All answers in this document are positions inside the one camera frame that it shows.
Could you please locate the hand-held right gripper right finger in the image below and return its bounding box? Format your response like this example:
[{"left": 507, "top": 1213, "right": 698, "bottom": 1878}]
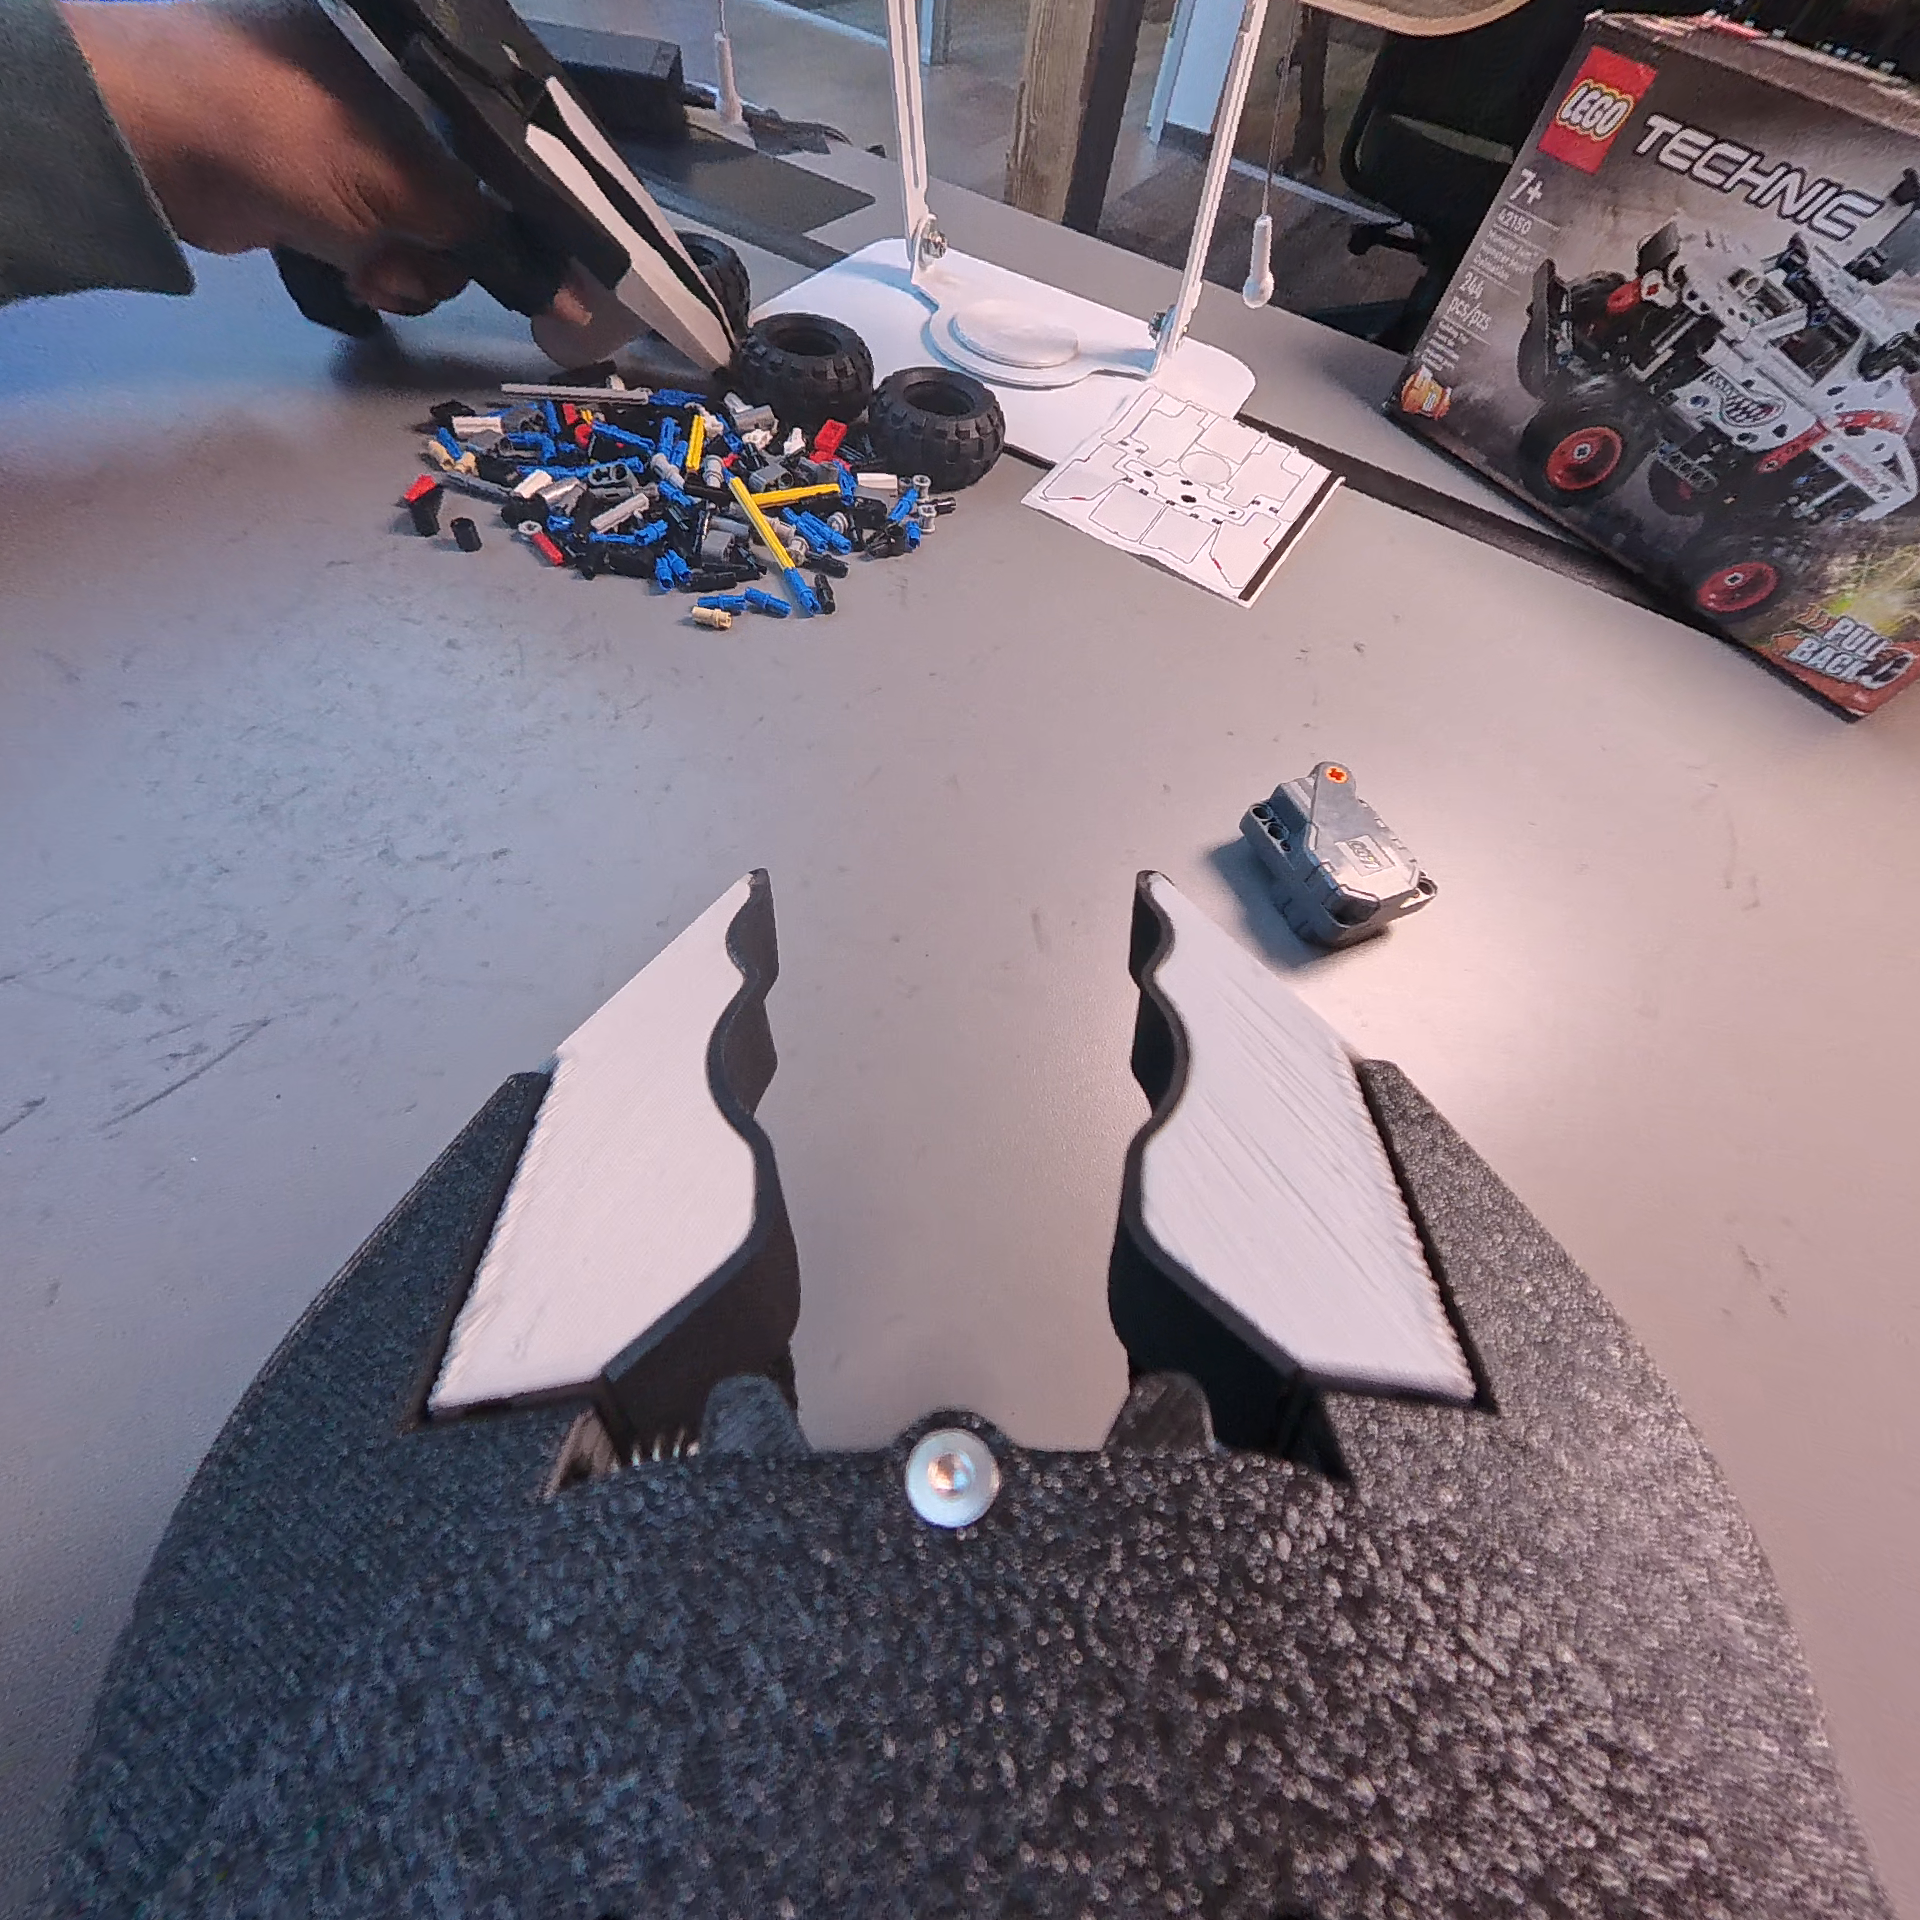
[{"left": 1106, "top": 870, "right": 1483, "bottom": 1467}]

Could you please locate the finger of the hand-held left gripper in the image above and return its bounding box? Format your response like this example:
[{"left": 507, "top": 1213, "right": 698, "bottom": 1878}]
[{"left": 317, "top": 0, "right": 746, "bottom": 377}]

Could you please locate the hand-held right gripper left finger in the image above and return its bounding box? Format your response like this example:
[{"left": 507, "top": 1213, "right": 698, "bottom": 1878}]
[{"left": 430, "top": 870, "right": 804, "bottom": 1437}]

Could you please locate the pile of small building bricks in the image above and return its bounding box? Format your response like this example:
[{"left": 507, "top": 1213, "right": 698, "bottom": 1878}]
[{"left": 397, "top": 366, "right": 962, "bottom": 634}]

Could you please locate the grey motor block assembly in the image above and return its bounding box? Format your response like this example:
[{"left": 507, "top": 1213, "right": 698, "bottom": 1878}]
[{"left": 1240, "top": 762, "right": 1440, "bottom": 949}]

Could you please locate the grey desk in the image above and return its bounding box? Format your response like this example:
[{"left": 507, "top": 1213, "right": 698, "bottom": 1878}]
[{"left": 0, "top": 136, "right": 1920, "bottom": 1920}]

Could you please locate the person's left hand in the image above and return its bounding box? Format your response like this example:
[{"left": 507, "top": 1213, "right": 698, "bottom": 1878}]
[{"left": 61, "top": 0, "right": 648, "bottom": 376}]

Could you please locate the black toy tyre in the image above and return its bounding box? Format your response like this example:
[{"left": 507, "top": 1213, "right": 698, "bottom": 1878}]
[
  {"left": 855, "top": 363, "right": 1009, "bottom": 492},
  {"left": 675, "top": 227, "right": 759, "bottom": 332},
  {"left": 730, "top": 311, "right": 877, "bottom": 427}
]

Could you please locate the black power adapter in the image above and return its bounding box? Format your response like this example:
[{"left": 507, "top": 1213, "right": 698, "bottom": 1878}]
[{"left": 526, "top": 25, "right": 692, "bottom": 107}]

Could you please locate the white book stand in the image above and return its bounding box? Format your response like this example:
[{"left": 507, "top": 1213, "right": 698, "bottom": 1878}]
[{"left": 759, "top": 0, "right": 1292, "bottom": 422}]

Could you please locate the clear sticker sheet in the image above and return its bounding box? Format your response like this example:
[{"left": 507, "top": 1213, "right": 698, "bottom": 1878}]
[{"left": 1021, "top": 377, "right": 1339, "bottom": 606}]

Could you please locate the toy truck box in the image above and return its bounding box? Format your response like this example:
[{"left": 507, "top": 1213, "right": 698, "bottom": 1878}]
[{"left": 1392, "top": 9, "right": 1920, "bottom": 721}]

